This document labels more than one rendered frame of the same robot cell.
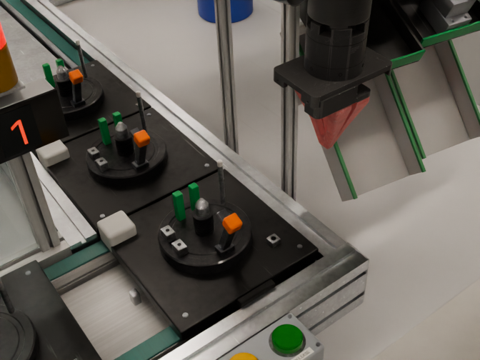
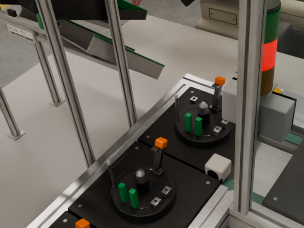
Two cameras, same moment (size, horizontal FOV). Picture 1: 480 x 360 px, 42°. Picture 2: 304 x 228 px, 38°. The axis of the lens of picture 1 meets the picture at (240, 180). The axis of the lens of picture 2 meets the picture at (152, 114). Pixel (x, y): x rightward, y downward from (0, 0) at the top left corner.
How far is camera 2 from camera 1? 124 cm
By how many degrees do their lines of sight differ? 73
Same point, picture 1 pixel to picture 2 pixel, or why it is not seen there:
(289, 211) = (161, 107)
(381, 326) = not seen: hidden behind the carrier
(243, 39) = not seen: outside the picture
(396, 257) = (153, 94)
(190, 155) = (128, 160)
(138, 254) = (230, 150)
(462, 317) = (182, 71)
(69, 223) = (216, 208)
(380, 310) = not seen: hidden behind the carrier
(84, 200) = (197, 200)
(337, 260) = (192, 82)
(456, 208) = (109, 80)
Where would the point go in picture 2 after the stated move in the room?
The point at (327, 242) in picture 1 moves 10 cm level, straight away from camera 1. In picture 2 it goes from (179, 89) to (144, 95)
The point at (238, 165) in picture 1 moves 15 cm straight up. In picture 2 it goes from (128, 137) to (119, 91)
